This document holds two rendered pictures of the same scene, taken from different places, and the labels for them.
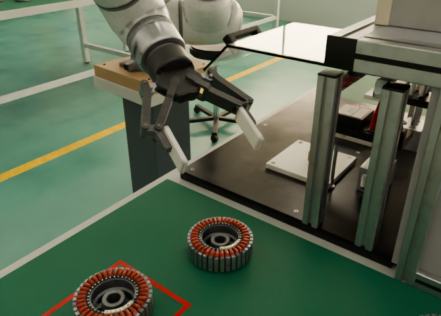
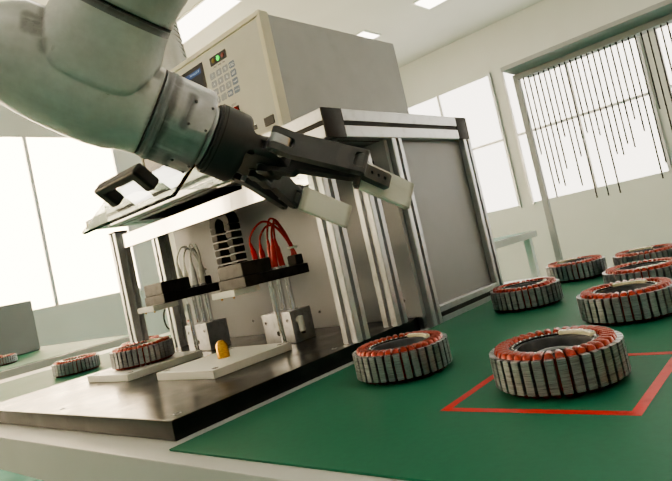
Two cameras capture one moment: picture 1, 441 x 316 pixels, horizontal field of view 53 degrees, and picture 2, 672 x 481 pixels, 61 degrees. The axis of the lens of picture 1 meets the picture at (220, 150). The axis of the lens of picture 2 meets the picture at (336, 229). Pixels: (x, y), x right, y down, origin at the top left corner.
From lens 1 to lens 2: 0.96 m
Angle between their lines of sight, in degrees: 88
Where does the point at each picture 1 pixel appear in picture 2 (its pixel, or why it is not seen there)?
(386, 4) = (286, 111)
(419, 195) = (415, 229)
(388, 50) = (360, 114)
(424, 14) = not seen: hidden behind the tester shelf
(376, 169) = (378, 233)
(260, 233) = not seen: hidden behind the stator
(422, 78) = (382, 132)
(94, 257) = (440, 429)
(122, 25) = (152, 70)
